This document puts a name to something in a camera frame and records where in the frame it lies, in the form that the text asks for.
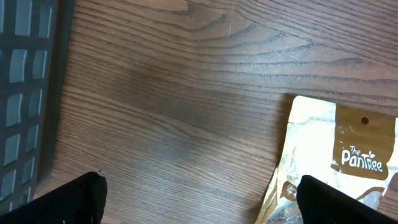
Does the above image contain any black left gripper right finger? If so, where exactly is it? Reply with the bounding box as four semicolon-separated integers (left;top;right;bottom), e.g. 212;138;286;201
297;175;397;224

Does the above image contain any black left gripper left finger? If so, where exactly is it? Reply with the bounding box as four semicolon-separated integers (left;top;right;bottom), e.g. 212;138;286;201
1;172;108;224

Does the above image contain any grey plastic mesh basket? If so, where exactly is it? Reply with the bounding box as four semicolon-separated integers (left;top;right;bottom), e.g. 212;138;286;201
1;0;75;214

